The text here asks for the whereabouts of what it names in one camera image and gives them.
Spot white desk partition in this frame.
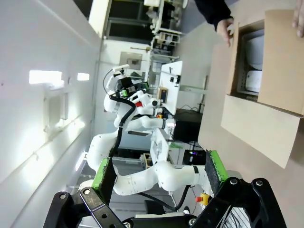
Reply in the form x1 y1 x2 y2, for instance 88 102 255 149
161 61 184 115

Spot black computer case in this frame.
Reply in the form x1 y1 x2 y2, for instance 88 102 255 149
172 109 203 143

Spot wooden box blue front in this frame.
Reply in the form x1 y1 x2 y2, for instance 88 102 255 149
157 86 170 105

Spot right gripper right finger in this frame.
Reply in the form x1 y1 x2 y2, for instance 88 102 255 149
197 150 288 228

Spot brown cardboard box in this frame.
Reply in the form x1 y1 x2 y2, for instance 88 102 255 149
210 9 304 169

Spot person right forearm black sleeve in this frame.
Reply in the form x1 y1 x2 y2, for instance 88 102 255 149
194 0 235 31

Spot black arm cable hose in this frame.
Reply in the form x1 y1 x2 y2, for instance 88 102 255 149
111 95 136 157

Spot large ceiling light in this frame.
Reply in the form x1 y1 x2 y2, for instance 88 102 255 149
29 70 64 85

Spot black base cable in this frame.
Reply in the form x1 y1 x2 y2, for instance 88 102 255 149
139 184 191 212

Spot person right hand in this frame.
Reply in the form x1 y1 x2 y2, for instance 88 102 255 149
215 18 235 48

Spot small ceiling light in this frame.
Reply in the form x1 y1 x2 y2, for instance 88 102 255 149
77 72 91 82

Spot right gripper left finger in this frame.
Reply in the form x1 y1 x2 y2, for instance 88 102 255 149
44 156 124 228

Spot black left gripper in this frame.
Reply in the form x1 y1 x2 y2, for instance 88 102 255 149
115 76 150 98

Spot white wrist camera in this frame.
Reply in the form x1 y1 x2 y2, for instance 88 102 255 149
113 63 130 72

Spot person left hand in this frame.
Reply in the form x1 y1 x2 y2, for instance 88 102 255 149
292 0 304 38

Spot yellow red emergency stop button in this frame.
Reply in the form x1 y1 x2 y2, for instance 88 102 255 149
196 192 210 205

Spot black computer with lights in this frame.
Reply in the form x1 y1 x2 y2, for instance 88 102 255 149
182 149 206 166

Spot dark window panels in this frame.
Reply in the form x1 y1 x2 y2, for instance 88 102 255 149
104 0 162 44

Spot white round gift container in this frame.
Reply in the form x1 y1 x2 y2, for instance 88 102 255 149
247 35 265 71

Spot white background workbench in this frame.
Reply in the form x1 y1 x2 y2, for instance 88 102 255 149
143 0 190 34

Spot white control cabinet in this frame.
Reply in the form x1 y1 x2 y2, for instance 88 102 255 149
150 129 171 165

